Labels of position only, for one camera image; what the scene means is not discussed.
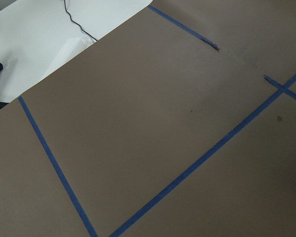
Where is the thin black table cable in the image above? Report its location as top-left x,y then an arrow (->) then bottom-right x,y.
63,0 -> 99,42

